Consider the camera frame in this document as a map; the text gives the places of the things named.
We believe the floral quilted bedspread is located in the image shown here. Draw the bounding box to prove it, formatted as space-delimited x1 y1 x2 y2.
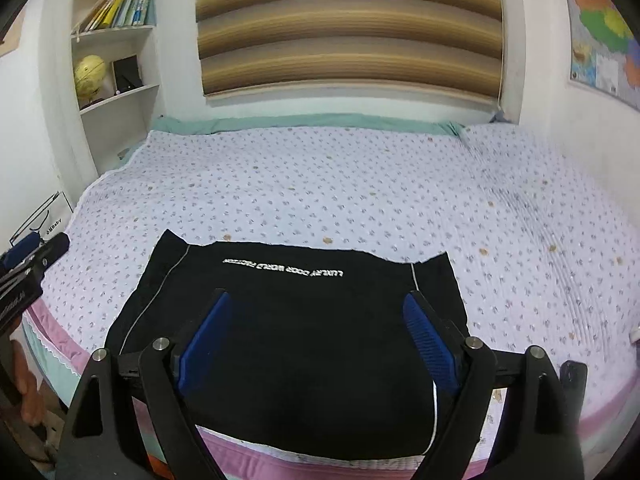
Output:
37 125 636 461

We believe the row of colourful books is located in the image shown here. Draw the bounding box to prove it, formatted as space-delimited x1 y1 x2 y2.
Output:
72 0 156 35

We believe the yellow globe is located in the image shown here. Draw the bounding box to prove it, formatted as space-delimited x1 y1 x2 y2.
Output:
74 55 108 108

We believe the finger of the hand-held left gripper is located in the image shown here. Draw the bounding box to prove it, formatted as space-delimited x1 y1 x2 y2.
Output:
22 232 71 277
0 236 40 270

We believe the pink bed skirt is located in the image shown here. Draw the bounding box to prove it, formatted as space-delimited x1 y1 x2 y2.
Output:
22 300 631 480

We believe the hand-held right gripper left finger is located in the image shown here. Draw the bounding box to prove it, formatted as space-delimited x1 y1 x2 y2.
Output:
54 287 233 480

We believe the teal bed sheet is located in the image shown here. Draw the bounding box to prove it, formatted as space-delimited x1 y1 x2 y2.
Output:
100 112 468 176

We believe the person's left hand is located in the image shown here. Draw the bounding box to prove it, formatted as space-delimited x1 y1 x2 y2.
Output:
11 342 48 426

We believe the brown striped window blind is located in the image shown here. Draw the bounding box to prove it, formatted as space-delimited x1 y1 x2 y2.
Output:
194 0 503 103

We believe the black box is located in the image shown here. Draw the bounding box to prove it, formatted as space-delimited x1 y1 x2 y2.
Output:
111 56 143 94

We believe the colourful wall map poster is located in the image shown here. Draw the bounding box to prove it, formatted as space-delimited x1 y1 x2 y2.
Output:
557 0 640 111

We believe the brown board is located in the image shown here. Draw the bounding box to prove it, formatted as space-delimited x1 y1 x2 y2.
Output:
0 10 27 58

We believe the white bookshelf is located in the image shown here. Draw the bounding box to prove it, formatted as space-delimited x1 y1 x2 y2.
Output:
70 0 163 171

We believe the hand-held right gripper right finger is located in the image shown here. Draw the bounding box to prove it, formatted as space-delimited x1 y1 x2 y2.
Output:
402 289 586 480

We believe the black garment with grey piping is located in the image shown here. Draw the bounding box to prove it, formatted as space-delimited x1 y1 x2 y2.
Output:
105 229 471 453

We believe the white printed bag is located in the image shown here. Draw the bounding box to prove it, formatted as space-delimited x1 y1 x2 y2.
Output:
9 191 76 251

